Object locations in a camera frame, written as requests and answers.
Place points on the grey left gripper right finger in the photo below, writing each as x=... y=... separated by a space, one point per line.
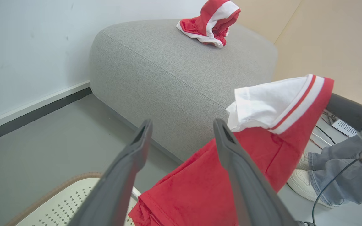
x=250 y=194

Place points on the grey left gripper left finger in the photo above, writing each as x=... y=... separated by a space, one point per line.
x=118 y=188

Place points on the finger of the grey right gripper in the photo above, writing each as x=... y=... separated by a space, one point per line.
x=349 y=111

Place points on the red shirt with white collar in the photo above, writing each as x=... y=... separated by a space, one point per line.
x=200 y=188

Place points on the red and white shorts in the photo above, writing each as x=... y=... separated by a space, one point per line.
x=203 y=26

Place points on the grey fabric sofa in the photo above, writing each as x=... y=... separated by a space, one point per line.
x=168 y=78

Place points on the white perforated electronics box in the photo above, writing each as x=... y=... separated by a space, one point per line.
x=344 y=127

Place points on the person's leg in blue jeans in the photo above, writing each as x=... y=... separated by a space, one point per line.
x=341 y=175

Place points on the white sneaker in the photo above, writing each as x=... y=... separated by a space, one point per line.
x=303 y=161
x=300 y=185

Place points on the white perforated laundry basket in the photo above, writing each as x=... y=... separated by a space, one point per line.
x=58 y=204

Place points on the dark grey wall baseboard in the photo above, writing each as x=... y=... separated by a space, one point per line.
x=27 y=117

